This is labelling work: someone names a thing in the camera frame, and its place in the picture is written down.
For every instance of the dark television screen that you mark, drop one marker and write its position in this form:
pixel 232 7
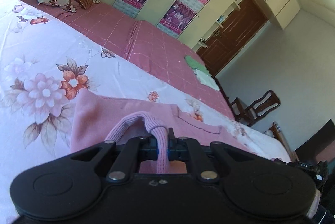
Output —
pixel 320 147

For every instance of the pink checked bed sheet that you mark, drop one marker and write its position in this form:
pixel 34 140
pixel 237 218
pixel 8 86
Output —
pixel 142 44

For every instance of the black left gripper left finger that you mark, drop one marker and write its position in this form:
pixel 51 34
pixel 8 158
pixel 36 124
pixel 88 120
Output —
pixel 117 163

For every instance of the pink knit sweater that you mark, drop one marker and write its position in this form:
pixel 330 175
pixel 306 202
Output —
pixel 98 119

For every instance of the white folded cloth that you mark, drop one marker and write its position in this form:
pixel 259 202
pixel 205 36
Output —
pixel 205 79

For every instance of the brown wooden door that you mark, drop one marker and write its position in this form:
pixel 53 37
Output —
pixel 236 31

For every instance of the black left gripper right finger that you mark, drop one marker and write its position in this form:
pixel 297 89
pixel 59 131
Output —
pixel 208 164

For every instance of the dark wooden chair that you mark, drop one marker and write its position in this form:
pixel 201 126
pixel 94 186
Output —
pixel 255 111

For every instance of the white floral quilt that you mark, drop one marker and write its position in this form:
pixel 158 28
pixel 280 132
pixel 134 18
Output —
pixel 46 65

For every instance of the green folded cloth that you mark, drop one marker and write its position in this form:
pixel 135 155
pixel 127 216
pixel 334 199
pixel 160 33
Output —
pixel 195 65

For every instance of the wooden bed footboard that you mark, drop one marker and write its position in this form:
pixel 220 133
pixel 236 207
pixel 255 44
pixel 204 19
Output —
pixel 277 133

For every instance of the purple calendar poster lower right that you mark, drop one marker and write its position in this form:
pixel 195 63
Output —
pixel 176 19

